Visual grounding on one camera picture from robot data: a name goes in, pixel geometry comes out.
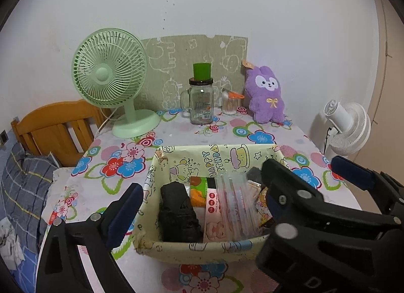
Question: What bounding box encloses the crumpled white cloth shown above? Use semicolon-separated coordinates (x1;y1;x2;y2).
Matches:
0;217;26;270

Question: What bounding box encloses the pink tissue pack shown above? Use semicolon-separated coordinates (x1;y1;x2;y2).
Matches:
202;187;236;243

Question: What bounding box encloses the floral tablecloth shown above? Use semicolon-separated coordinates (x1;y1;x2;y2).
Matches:
39;108;362;293

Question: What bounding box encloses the grey plaid pillow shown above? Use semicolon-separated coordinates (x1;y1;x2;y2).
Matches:
0;143;62;254

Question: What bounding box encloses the green orange tissue pack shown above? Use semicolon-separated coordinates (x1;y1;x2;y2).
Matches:
189;177;217;210

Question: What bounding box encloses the black cloth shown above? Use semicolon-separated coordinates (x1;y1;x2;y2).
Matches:
159;182;203;243

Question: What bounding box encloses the white floor fan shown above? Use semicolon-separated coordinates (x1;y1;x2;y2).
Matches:
311;100;371;156

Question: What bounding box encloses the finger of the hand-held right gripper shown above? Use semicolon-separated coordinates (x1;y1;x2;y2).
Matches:
331;155;404;230
257;158;401;276

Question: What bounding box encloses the green cartoon print board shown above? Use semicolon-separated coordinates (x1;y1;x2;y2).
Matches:
140;34;249;112

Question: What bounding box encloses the green plastic cup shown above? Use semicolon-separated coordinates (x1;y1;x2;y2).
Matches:
193;63;211;79

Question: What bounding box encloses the yellow cartoon packet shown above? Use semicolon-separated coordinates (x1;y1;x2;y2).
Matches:
256;187;275;227

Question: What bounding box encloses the purple plush bunny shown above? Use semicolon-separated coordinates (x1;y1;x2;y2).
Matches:
242;60;286;123

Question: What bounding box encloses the clear plastic bag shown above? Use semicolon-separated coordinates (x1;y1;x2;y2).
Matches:
215;170;264;239

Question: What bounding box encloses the yellow cartoon fabric basket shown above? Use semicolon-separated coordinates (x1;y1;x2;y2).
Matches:
132;144;291;264

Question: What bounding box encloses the cotton swab jar orange lid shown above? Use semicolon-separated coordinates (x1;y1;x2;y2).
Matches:
221;90;244;115

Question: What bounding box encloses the green desk fan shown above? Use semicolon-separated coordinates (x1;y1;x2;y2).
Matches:
71;28;161;139

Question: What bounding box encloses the glass jar mug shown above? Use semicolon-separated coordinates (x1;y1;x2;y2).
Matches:
180;77;214;125

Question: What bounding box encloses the wooden bed headboard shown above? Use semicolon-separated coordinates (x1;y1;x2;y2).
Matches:
11;100;112;167

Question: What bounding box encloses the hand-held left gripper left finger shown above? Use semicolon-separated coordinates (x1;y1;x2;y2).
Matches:
36;183;144;293

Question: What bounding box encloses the beige wooden door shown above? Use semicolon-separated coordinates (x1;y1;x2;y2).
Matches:
368;0;404;173

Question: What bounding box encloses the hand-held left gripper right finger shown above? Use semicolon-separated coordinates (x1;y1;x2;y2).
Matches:
266;196;281;220

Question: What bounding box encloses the blue checked bedsheet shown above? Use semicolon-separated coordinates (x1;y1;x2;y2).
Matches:
9;249;41;293

